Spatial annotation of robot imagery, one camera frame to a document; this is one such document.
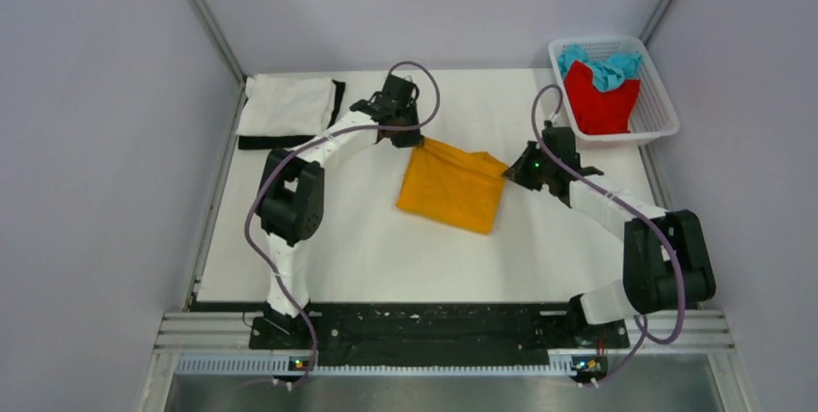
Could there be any yellow t shirt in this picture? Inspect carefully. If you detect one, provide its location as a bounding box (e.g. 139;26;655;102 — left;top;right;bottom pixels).
395;138;507;235

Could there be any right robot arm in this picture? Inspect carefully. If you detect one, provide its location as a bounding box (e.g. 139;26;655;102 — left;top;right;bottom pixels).
504;125;717;346

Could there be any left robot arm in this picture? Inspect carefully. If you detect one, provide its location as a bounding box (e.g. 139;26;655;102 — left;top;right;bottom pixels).
252;74;423;348

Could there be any red t shirt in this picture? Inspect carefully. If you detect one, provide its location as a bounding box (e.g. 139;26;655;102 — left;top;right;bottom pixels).
563;62;641;136

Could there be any teal t shirt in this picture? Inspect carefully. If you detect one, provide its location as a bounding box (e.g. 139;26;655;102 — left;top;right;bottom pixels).
557;44;643;93

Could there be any folded white t shirt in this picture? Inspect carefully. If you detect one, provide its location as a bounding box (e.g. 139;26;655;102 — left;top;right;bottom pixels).
237;74;337;137

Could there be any folded black t shirt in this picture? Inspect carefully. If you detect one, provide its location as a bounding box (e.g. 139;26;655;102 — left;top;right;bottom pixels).
236;78;346;151

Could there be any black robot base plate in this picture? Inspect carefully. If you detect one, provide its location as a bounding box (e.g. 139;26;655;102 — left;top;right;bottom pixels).
249;303;630;368

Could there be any left aluminium frame post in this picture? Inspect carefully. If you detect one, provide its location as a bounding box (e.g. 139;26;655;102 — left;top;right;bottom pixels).
188;0;246;89

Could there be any white slotted cable duct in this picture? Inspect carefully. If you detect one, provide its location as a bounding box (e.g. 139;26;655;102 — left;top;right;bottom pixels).
175;354;577;377

